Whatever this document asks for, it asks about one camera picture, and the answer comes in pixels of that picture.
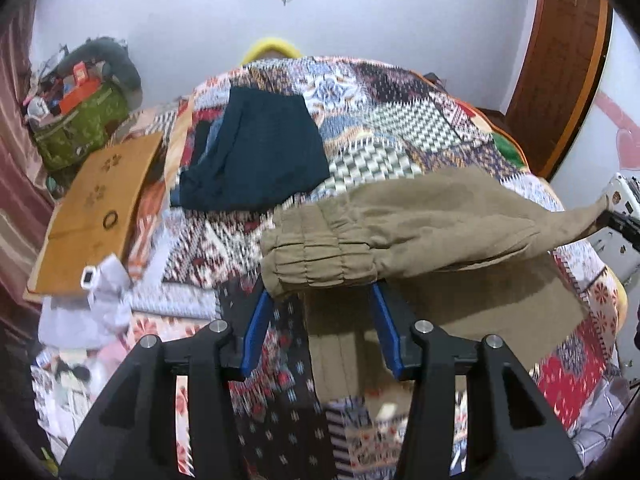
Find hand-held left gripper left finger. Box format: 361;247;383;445
59;274;273;480

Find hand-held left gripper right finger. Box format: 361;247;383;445
369;282;583;480

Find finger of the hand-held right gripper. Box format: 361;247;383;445
596;208;640;251

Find khaki pants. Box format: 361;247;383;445
260;166;612;403

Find patchwork printed blanket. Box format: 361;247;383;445
30;55;633;480

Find white crumpled cloth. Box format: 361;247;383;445
37;254;135;351

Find brown wooden door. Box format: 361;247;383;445
504;0;615;181

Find dark navy folded garment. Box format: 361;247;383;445
170;86;332;213

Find brown cardboard box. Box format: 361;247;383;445
24;132;166;303

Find striped maroon curtain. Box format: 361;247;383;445
0;5;58;356

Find green patterned bag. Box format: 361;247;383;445
34;82;132;173

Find yellow pillow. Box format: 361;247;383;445
240;36;304;67

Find orange box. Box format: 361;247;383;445
57;62;103;116

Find grey neck pillow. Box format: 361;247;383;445
56;36;144;107

